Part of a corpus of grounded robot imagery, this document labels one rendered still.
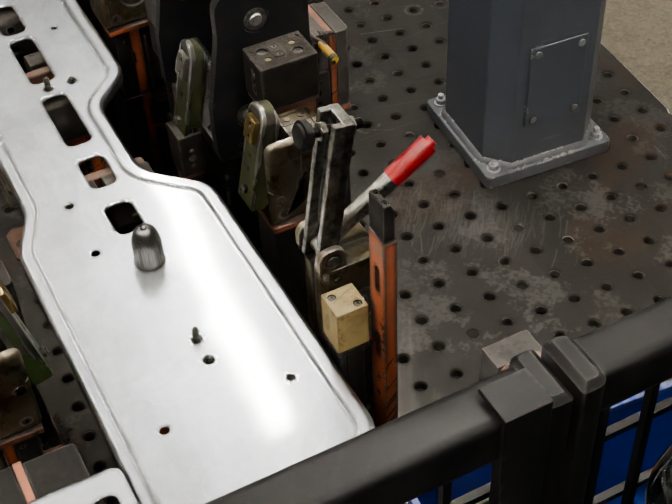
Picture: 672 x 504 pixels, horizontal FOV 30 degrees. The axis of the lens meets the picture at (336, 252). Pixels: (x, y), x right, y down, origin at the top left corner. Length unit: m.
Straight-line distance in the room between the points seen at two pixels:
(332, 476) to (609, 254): 1.32
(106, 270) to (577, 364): 0.89
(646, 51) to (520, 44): 1.65
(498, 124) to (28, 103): 0.66
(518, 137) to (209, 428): 0.81
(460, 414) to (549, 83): 1.32
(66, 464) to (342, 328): 0.28
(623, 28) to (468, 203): 1.67
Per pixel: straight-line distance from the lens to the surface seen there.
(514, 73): 1.74
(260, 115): 1.32
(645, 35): 3.41
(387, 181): 1.22
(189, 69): 1.44
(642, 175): 1.89
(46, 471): 1.20
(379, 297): 1.16
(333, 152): 1.14
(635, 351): 0.50
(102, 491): 1.15
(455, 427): 0.47
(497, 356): 0.96
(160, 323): 1.26
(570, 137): 1.87
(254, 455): 1.15
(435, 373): 1.59
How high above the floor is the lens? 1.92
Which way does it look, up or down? 45 degrees down
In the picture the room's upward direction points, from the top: 3 degrees counter-clockwise
